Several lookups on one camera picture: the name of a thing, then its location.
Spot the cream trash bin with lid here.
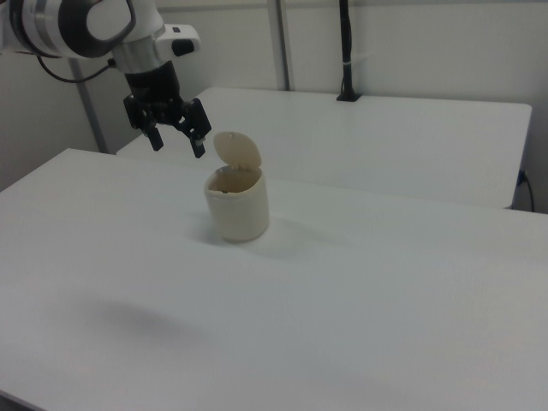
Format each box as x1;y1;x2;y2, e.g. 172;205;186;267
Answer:
203;130;271;243

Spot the grey metal frame post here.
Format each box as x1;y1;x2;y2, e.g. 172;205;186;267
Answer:
274;0;296;92
68;58;108;154

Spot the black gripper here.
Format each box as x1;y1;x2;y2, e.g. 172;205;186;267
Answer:
122;60;213;159

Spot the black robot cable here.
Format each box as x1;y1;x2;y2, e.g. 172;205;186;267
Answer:
35;55;117;84

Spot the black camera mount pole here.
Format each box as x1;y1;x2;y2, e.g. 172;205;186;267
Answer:
336;0;363;103

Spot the black power cable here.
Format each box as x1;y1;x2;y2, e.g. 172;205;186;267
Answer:
517;170;536;211

